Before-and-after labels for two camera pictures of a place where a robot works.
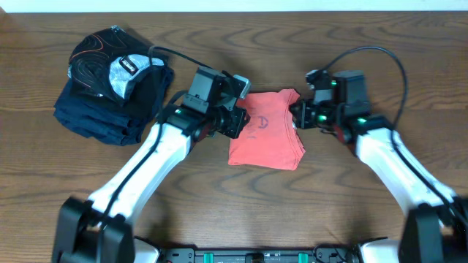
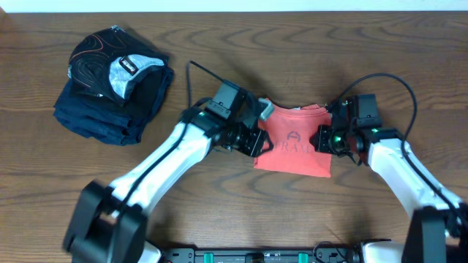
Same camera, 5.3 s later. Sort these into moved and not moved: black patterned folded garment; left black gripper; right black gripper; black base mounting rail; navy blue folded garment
Moved: left black gripper; right black gripper
Not moved: black patterned folded garment; black base mounting rail; navy blue folded garment
